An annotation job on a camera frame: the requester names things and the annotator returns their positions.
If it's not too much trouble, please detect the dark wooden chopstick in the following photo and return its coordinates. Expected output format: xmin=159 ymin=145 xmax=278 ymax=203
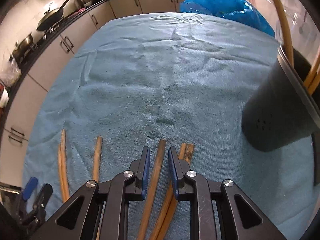
xmin=137 ymin=139 xmax=167 ymax=240

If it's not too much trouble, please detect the blue towel table cover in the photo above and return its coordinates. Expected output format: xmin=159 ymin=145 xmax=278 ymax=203
xmin=23 ymin=13 xmax=319 ymax=239

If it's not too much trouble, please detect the dark round chopstick holder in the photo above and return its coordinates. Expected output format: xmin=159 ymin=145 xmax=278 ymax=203
xmin=241 ymin=46 xmax=319 ymax=152

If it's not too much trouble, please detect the steel cooking pot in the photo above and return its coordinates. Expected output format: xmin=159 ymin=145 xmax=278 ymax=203
xmin=12 ymin=33 xmax=34 ymax=62

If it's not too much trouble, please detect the black wok with lid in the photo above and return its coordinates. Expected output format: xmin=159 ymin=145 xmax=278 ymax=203
xmin=36 ymin=0 xmax=70 ymax=31

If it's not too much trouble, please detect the blue plastic bag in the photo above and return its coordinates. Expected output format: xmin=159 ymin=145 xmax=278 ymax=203
xmin=180 ymin=0 xmax=275 ymax=37

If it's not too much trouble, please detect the clear glass mug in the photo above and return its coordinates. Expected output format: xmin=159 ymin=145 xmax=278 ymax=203
xmin=280 ymin=0 xmax=319 ymax=63

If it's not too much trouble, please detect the electric kettle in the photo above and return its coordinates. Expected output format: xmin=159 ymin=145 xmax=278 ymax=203
xmin=74 ymin=0 xmax=85 ymax=10

